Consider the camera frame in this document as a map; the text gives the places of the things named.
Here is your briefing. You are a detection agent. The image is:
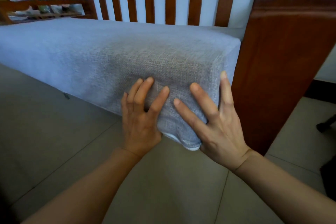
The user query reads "person's right hand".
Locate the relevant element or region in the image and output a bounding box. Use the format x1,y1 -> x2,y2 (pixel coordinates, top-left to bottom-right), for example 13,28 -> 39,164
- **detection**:
173,71 -> 253,172

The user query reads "person's left hand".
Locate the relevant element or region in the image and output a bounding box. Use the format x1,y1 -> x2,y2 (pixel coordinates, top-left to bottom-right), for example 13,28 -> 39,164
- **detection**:
120,76 -> 170,158

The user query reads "long grey sofa cushion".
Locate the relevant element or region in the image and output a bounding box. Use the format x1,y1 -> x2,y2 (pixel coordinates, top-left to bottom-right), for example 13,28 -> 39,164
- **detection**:
0,17 -> 242,152

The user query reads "long dark wooden sofa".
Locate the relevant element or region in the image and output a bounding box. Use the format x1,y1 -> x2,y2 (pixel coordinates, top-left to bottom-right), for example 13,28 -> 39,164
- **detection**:
0,0 -> 336,156

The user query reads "person's left forearm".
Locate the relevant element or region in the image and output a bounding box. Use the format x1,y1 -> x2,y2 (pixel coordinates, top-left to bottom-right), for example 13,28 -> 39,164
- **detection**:
22,149 -> 144,224

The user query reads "dark brown low stool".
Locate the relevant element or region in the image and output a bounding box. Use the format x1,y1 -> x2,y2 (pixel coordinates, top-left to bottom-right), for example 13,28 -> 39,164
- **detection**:
316,115 -> 336,202

